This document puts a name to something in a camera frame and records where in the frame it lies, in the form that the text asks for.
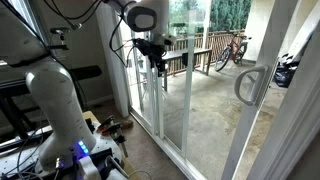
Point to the red black clamp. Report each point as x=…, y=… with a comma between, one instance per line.
x=106, y=122
x=116, y=133

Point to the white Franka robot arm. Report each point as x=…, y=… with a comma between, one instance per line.
x=56, y=100

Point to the small black box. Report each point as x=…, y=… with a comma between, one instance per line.
x=185, y=59

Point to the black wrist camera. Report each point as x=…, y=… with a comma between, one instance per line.
x=141, y=46

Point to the green trees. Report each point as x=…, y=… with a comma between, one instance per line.
x=230, y=13

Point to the wooden balcony railing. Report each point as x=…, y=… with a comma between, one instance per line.
x=213, y=41

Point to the white door frame post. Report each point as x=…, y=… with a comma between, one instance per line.
x=115, y=66
x=293, y=126

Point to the white perforated mounting plate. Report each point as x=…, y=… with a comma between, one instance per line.
x=106, y=143

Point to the black trash bag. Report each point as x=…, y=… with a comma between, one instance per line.
x=283, y=76

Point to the white sliding glass door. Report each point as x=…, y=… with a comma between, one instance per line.
x=245, y=133

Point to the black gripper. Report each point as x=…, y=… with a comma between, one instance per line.
x=158, y=53

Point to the small brown block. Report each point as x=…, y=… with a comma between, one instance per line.
x=126, y=124

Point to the white fixed glass panel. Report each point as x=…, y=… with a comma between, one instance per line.
x=159, y=110

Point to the red bicycle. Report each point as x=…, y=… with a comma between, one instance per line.
x=234, y=45

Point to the white surfboard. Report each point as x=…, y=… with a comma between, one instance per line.
x=305, y=36

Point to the white black controller box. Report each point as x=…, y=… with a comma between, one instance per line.
x=88, y=168

